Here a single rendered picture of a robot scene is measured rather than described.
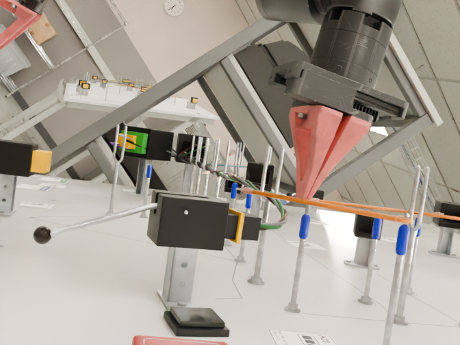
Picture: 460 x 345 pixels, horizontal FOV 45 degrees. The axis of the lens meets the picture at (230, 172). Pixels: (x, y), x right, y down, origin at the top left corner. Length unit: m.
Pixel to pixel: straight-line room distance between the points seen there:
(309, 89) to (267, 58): 1.13
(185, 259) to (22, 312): 0.13
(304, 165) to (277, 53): 1.11
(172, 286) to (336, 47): 0.23
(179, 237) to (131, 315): 0.07
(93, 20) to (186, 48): 1.32
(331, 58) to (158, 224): 0.19
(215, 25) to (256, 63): 6.71
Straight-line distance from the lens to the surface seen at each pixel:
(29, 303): 0.45
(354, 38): 0.46
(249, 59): 1.54
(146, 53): 8.09
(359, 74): 0.46
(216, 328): 0.42
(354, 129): 0.45
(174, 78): 1.44
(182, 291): 0.47
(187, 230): 0.45
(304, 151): 0.48
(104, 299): 0.47
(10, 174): 0.80
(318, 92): 0.43
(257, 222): 0.48
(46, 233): 0.45
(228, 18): 8.30
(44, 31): 7.50
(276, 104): 1.56
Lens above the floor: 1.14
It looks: 6 degrees up
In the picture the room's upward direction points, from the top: 57 degrees clockwise
